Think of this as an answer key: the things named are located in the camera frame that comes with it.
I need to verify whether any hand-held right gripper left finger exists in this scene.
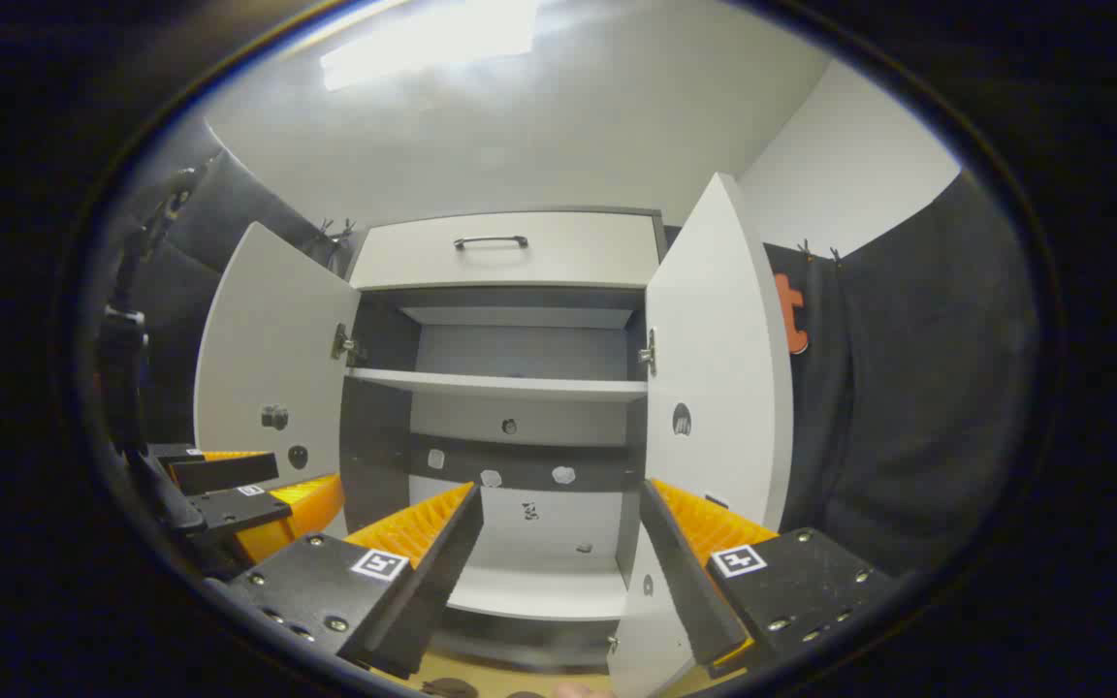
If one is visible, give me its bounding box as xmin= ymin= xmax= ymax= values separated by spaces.
xmin=227 ymin=482 xmax=484 ymax=682

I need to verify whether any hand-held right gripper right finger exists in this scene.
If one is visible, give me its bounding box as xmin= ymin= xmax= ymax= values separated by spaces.
xmin=638 ymin=478 xmax=901 ymax=680

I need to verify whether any white door with camera sticker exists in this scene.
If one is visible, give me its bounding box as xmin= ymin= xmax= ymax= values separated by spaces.
xmin=193 ymin=222 xmax=363 ymax=544

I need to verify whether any white and grey shoe cabinet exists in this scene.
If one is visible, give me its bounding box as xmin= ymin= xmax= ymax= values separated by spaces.
xmin=338 ymin=206 xmax=668 ymax=675

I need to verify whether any white door with cherry sticker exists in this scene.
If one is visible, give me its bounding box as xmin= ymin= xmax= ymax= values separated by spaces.
xmin=607 ymin=173 xmax=794 ymax=698

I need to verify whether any white cabinet shelf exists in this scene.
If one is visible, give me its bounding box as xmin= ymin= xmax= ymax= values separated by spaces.
xmin=345 ymin=366 xmax=649 ymax=403

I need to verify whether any ceiling light panel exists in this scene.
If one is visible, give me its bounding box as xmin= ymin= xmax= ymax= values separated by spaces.
xmin=321 ymin=0 xmax=540 ymax=93

